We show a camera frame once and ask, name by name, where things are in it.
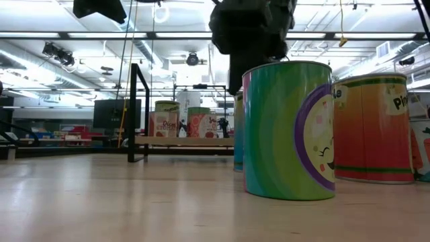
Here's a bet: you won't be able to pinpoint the cherries can yellow blue label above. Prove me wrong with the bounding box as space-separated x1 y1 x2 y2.
233 91 245 173

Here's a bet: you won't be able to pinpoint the green can purple ring face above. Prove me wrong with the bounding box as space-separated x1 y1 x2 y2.
242 60 337 202

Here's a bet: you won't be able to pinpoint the tomatoes can yellow label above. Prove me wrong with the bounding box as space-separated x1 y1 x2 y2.
154 99 181 114

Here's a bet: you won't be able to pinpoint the pineapple can orange label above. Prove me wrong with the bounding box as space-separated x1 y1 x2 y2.
331 72 415 186

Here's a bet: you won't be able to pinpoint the carrots can white teal label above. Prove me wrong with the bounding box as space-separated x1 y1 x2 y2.
408 118 430 184

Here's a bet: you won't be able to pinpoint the round black ceiling fixture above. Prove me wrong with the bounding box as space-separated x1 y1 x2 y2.
185 51 200 67

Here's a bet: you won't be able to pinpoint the small black device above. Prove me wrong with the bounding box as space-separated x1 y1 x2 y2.
217 117 232 138

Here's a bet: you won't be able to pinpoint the black monitor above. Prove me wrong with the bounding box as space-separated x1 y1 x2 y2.
92 98 142 130

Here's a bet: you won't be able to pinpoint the red storage boxes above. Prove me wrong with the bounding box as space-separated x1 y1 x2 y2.
59 124 103 146

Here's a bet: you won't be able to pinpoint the thin black hanging cable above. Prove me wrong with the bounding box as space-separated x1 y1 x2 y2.
115 0 134 101

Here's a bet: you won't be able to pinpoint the black overhead frame bar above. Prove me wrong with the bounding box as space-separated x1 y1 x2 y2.
0 30 430 42

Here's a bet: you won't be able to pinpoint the hanging yellow cord with hook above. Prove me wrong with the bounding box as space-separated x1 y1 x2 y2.
338 0 349 48

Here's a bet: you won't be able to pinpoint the yellow cable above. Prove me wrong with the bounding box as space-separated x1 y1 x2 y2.
116 0 139 149

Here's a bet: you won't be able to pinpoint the thick black cable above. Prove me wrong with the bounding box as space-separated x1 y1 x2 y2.
413 0 430 40

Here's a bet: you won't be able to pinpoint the black table edge rail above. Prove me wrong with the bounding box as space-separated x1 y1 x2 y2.
15 146 235 158

